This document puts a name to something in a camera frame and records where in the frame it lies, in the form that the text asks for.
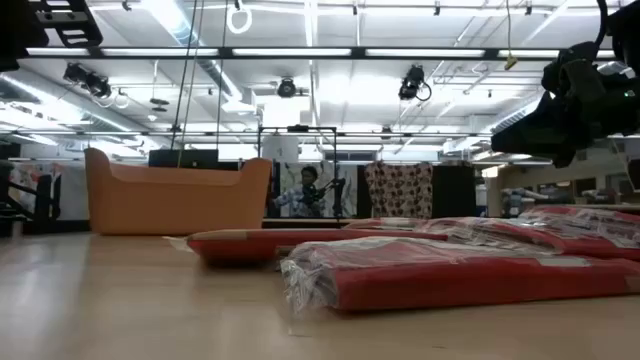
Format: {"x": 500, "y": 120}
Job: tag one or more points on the yellow hanging plug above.
{"x": 510, "y": 62}

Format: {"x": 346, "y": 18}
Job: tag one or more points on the orange plastic basket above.
{"x": 175, "y": 205}

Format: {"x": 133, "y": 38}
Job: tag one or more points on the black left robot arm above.
{"x": 12, "y": 30}

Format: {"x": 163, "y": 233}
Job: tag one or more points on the black frame stand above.
{"x": 297, "y": 128}

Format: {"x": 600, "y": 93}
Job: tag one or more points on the black furniture frame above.
{"x": 45, "y": 200}

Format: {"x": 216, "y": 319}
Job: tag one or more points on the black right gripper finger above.
{"x": 540, "y": 135}

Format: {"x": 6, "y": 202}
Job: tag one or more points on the person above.
{"x": 300, "y": 197}

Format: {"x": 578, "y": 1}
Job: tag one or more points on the black ceiling spotlight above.
{"x": 411, "y": 82}
{"x": 95, "y": 85}
{"x": 287, "y": 88}

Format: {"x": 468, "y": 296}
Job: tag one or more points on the red popcorn bag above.
{"x": 500, "y": 237}
{"x": 590, "y": 220}
{"x": 235, "y": 250}
{"x": 385, "y": 223}
{"x": 450, "y": 285}

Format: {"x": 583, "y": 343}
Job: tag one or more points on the black overhead light bar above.
{"x": 300, "y": 52}

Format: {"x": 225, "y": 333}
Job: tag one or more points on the floral patterned cloth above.
{"x": 400, "y": 190}

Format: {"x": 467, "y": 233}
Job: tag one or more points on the silver ceiling air duct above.
{"x": 215, "y": 75}

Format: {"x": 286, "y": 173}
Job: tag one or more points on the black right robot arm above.
{"x": 627, "y": 30}

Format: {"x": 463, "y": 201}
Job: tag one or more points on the black panel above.
{"x": 452, "y": 192}

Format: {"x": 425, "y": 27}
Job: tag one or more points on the black background robot arm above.
{"x": 339, "y": 197}

